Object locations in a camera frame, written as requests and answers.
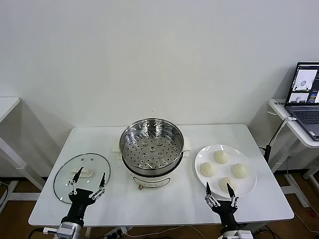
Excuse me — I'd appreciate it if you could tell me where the round glass pot lid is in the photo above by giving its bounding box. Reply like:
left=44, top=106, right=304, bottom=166
left=53, top=152, right=111, bottom=205

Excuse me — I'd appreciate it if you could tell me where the black cylindrical post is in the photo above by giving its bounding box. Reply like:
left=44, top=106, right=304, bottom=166
left=264, top=144, right=272, bottom=165

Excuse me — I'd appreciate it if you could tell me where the grey open laptop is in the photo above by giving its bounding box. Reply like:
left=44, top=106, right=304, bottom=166
left=284, top=61, right=319, bottom=141

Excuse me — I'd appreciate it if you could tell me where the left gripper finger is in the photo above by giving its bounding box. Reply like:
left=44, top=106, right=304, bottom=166
left=65, top=166, right=84, bottom=196
left=89, top=172, right=107, bottom=200

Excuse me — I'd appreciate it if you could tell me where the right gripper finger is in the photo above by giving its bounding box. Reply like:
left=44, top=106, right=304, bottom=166
left=226, top=183, right=240, bottom=208
left=204, top=182, right=221, bottom=208

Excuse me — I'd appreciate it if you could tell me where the white electric cooker pot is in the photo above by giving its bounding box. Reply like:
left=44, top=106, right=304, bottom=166
left=112, top=135, right=192, bottom=191

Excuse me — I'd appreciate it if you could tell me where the white steamed baozi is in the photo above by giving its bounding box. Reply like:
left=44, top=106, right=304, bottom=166
left=218, top=176, right=237, bottom=194
left=200, top=162, right=217, bottom=178
left=213, top=150, right=229, bottom=165
left=230, top=163, right=248, bottom=179

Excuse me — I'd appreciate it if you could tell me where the stainless steel steamer basket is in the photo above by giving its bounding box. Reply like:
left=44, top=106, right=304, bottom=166
left=119, top=119, right=184, bottom=170

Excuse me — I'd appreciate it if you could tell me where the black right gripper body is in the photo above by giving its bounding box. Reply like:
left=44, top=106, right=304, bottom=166
left=211, top=200, right=238, bottom=229

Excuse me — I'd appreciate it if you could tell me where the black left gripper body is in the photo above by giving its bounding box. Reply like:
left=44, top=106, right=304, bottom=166
left=65, top=188, right=96, bottom=222

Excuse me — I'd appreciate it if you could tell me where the white laptop cable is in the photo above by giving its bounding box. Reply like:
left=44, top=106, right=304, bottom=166
left=268, top=116, right=297, bottom=146

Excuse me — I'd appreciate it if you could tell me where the white laptop side table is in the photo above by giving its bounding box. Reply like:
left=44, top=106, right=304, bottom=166
left=268, top=98, right=319, bottom=207

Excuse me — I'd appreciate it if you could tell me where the white empty side table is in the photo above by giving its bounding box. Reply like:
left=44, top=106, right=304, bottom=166
left=0, top=96, right=47, bottom=215

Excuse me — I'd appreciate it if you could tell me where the white round plate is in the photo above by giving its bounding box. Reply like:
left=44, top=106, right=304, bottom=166
left=194, top=143, right=257, bottom=199

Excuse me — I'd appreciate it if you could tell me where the white power strip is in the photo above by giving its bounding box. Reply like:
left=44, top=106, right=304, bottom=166
left=104, top=228, right=128, bottom=239

